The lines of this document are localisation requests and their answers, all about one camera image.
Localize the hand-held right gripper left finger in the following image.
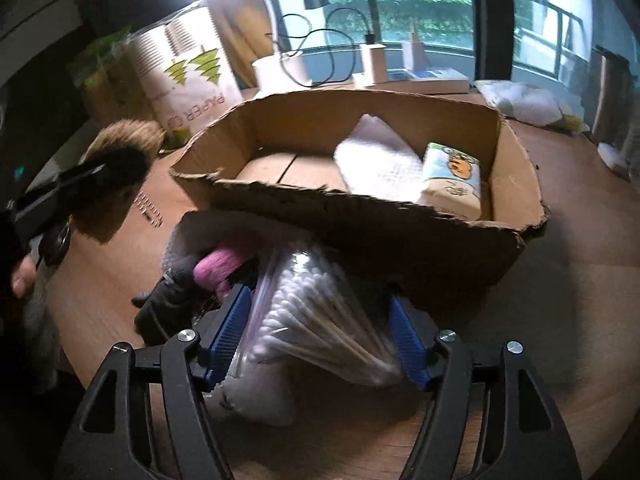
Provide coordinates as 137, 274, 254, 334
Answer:
54, 284, 253, 480

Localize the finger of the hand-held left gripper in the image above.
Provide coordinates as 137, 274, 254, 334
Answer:
14, 162, 108, 233

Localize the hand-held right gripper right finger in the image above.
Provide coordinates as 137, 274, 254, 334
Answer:
389, 295, 583, 480

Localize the brown fluffy plush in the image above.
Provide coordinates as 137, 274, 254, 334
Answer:
70, 119, 167, 246

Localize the bag of cotton swabs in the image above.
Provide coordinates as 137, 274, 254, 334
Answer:
220, 241, 407, 391

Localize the cardboard box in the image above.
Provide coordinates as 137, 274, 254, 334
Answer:
169, 90, 551, 306

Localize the person's left hand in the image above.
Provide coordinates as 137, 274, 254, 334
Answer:
11, 252, 38, 298

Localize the pink knitted cloth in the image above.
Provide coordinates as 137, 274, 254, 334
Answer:
194, 241, 261, 298

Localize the black glove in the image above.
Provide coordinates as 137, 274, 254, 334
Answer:
132, 254, 221, 343

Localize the grey knitted cloth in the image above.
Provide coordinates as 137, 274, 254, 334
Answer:
161, 210, 281, 273

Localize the green plastic bag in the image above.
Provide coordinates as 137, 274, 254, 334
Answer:
70, 27, 161, 123

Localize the paper cup package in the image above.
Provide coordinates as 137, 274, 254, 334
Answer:
127, 0, 245, 133

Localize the printed tissue pack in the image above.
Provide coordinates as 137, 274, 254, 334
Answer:
416, 142, 482, 221

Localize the white folded paper towel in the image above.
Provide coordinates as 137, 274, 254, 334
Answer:
333, 114, 426, 202

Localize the white round container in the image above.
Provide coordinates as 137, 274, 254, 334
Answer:
251, 51, 312, 92

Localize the flat white box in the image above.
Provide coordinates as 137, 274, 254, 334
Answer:
353, 67, 471, 95

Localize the white plastic bag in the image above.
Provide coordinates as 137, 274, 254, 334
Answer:
474, 79, 591, 133

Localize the small white upright box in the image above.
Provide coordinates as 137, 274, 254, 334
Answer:
402, 24, 429, 72

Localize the black cable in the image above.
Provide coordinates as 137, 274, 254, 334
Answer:
265, 7, 376, 86

